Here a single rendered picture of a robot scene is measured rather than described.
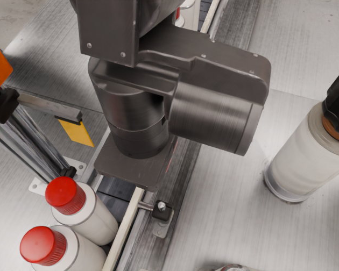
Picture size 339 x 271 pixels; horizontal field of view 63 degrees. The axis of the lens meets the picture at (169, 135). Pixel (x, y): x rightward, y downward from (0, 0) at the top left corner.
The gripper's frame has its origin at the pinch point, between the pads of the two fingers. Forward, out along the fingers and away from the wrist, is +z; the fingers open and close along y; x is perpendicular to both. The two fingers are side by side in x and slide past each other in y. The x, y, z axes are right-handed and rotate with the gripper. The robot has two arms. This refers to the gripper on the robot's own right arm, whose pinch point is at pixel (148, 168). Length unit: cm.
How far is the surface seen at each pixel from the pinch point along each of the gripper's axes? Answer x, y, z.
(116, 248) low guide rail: 2.0, -10.0, 10.1
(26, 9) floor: 157, 127, 102
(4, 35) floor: 156, 97, 102
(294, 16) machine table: -19, 64, 19
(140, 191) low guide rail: 1.9, -0.7, 10.1
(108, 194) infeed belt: 7.9, -2.1, 13.7
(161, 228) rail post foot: -2.5, -3.8, 18.3
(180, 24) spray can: 3.8, 25.1, -2.5
